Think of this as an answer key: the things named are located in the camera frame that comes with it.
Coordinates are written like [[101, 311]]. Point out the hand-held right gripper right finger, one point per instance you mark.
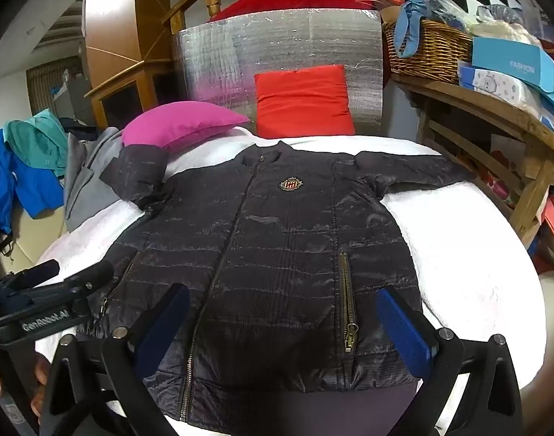
[[404, 327]]

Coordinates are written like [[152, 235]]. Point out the blue jacket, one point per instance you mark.
[[27, 181]]

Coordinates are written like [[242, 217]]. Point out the silver foil insulation mat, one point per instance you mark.
[[281, 41]]

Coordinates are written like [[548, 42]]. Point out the person's left hand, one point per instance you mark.
[[40, 372]]

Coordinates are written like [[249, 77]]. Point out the white bed blanket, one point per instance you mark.
[[463, 272]]

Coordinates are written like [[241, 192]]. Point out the black puffer jacket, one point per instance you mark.
[[268, 259]]

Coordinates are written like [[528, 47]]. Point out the blue cardboard box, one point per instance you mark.
[[508, 61]]

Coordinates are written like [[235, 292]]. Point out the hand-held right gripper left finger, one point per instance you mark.
[[165, 327]]

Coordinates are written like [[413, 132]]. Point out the wicker basket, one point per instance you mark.
[[431, 54]]

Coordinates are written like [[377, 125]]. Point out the teal garment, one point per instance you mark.
[[36, 145]]

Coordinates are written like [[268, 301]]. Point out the white printed box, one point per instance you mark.
[[490, 84]]

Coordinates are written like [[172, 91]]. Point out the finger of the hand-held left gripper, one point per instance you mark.
[[81, 279], [31, 272]]

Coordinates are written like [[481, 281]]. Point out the pink cloth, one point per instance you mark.
[[181, 122]]

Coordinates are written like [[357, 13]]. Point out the person's dark clothing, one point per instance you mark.
[[349, 413]]

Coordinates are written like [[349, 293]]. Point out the clear plastic bag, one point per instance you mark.
[[499, 27]]

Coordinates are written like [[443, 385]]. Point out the grey coat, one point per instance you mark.
[[86, 181]]

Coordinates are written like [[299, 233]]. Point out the wooden cabinet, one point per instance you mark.
[[118, 18]]

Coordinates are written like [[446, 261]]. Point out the light blue cloth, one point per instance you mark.
[[408, 22]]

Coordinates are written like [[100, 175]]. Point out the wooden shelf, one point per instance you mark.
[[477, 109]]

